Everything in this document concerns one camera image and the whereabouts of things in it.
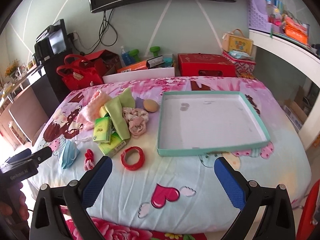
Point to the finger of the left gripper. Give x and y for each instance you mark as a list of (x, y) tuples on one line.
[(24, 154), (40, 156)]

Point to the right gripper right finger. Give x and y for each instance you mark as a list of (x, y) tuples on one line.
[(247, 196)]

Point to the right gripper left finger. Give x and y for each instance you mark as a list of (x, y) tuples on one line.
[(81, 194)]

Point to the blue face mask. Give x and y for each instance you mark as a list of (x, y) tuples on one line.
[(69, 154)]

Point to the green tissue pack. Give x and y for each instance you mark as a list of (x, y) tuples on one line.
[(102, 130), (111, 149)]

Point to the pink fluffy towel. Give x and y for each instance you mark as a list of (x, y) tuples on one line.
[(91, 111)]

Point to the yellow sponge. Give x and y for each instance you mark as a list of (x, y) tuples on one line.
[(102, 111)]

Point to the pink floral scrunchie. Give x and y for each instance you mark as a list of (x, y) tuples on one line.
[(136, 119)]

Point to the green cloth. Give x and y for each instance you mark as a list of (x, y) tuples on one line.
[(114, 108)]

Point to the red floral blanket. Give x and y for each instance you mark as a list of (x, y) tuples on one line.
[(111, 230)]

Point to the black cabinet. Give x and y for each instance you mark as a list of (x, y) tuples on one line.
[(50, 89)]

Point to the red tape roll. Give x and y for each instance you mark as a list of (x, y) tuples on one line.
[(133, 158)]

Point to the yellow flower pot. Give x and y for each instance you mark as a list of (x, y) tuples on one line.
[(12, 69)]

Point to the white shelf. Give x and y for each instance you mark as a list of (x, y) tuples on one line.
[(305, 62)]

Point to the red felt handbag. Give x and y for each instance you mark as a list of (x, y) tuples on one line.
[(78, 72)]

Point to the teal shallow box lid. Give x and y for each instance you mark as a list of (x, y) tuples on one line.
[(202, 122)]

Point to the cartoon printed bed sheet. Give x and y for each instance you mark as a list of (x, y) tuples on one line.
[(174, 194)]

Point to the black coffee machine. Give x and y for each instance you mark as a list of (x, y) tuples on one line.
[(52, 41)]

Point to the red gift box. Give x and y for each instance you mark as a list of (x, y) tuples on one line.
[(105, 61)]

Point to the red patterned box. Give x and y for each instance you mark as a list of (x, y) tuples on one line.
[(243, 67)]

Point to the blue water bottle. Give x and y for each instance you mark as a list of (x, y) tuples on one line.
[(125, 56)]

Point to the red cardboard box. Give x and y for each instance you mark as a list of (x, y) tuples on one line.
[(197, 64)]

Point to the orange flat box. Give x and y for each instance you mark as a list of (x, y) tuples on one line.
[(143, 65)]

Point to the left green dumbbell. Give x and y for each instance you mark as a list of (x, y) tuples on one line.
[(135, 55)]

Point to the green dumbbell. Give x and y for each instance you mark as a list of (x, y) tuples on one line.
[(155, 50), (135, 55)]

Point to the small yellow gift bag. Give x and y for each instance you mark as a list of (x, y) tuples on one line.
[(235, 40)]

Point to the right green dumbbell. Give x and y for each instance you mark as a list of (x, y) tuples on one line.
[(155, 50)]

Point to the purple plastic file basket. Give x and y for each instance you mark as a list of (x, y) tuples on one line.
[(257, 16)]

